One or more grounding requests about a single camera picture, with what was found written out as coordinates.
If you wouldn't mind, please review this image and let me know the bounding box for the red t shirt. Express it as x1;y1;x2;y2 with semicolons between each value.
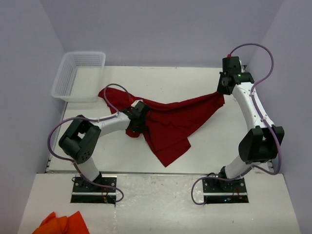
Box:
97;88;225;168

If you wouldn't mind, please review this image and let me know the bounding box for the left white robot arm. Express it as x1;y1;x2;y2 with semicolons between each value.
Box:
58;100;151;192

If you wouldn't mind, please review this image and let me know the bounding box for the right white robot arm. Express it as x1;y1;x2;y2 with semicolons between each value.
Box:
217;55;285;192

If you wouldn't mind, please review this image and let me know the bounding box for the white plastic basket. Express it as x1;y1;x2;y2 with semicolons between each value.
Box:
51;51;106;102

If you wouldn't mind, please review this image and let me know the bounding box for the orange cloth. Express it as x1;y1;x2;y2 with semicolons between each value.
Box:
33;211;90;234

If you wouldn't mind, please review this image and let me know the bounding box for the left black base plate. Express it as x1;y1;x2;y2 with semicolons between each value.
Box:
70;176;117;205

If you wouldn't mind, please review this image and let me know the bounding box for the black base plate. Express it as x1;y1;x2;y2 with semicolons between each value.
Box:
202;178;249;204
70;176;117;205

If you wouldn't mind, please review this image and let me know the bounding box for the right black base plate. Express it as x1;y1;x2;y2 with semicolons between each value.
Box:
202;178;249;204

